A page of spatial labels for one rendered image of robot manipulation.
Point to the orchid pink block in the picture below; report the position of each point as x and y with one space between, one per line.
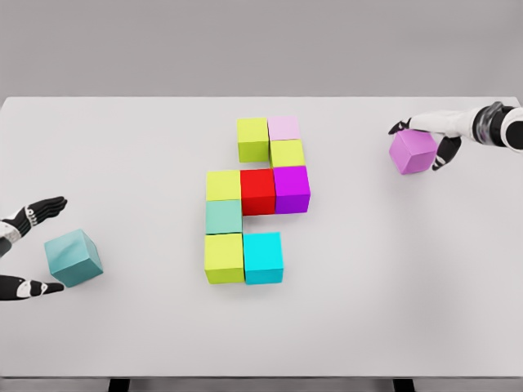
412 153

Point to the red block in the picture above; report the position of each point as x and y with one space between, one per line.
257 192

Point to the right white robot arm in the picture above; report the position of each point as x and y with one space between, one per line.
496 126

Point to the purple block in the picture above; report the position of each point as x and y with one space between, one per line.
291 188

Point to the cyan block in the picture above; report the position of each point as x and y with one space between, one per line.
263 258

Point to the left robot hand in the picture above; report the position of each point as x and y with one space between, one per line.
30 213

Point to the teal block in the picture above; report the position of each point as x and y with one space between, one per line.
73 258

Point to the yellow-green block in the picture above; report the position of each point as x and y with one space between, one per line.
252 139
224 258
287 153
222 185

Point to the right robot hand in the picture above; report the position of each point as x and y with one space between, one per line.
437 122

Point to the mint green block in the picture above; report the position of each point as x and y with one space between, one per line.
223 216

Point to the pale pink block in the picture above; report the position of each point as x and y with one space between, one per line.
284 127

